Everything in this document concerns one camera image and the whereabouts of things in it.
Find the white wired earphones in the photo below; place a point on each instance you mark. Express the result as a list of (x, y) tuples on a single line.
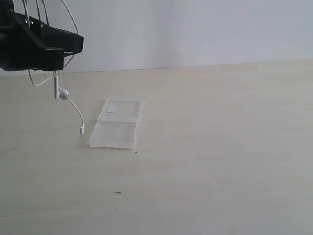
[(59, 93)]

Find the clear plastic storage case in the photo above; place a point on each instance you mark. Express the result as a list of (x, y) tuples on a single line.
[(117, 124)]

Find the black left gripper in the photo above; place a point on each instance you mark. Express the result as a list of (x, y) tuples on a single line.
[(36, 45)]

